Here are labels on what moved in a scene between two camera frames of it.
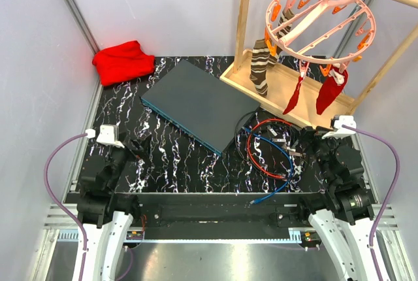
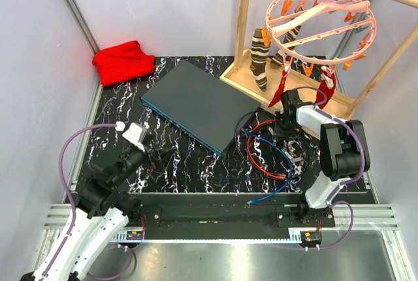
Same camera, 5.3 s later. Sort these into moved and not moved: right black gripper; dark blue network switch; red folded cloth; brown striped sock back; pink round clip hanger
Moved: right black gripper; brown striped sock back
Not moved: red folded cloth; dark blue network switch; pink round clip hanger
